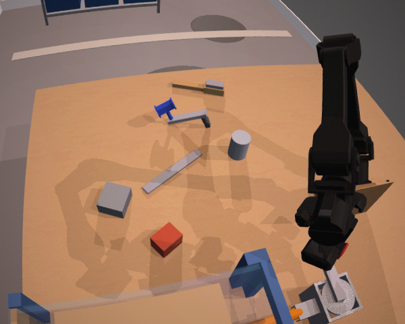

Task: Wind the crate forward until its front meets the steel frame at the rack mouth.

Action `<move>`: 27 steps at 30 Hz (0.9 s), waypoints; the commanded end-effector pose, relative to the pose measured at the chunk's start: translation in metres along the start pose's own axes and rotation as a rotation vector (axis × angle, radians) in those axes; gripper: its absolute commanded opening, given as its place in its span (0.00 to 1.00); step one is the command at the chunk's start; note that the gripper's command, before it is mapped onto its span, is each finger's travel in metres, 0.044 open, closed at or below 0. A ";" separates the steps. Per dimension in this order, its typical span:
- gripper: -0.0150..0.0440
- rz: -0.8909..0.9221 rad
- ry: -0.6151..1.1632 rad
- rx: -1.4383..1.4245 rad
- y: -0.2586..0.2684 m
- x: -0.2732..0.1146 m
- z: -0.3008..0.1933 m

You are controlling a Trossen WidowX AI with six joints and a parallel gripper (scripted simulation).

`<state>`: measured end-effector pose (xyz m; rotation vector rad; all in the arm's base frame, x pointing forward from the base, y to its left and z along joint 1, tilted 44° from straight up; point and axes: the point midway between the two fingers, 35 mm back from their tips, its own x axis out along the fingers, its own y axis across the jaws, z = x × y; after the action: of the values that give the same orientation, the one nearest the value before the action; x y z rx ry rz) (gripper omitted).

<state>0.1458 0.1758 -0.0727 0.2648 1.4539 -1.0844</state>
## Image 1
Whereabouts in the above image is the grey flat bar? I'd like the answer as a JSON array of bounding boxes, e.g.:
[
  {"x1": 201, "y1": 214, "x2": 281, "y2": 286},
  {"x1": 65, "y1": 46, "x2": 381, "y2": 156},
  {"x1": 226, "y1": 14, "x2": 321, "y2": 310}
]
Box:
[{"x1": 142, "y1": 149, "x2": 203, "y2": 194}]

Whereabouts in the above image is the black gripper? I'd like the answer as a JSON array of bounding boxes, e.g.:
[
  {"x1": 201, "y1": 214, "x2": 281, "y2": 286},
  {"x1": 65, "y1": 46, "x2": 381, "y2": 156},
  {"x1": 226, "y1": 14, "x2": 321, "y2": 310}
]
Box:
[{"x1": 301, "y1": 192, "x2": 367, "y2": 271}]

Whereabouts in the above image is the blue flat bar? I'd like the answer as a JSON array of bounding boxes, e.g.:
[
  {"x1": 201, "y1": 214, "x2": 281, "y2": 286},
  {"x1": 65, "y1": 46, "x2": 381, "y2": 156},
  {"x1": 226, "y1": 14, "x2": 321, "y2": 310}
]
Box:
[{"x1": 257, "y1": 248, "x2": 294, "y2": 324}]

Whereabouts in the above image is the grey cylinder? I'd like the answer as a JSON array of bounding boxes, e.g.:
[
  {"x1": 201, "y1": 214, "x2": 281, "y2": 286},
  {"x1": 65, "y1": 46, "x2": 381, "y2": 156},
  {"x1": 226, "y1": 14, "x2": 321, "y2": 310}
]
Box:
[{"x1": 227, "y1": 130, "x2": 251, "y2": 161}]

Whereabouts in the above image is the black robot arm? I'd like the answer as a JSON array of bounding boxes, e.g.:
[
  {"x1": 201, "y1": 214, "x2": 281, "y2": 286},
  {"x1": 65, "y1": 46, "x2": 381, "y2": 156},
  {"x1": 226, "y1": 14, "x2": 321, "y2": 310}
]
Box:
[{"x1": 295, "y1": 33, "x2": 374, "y2": 246}]

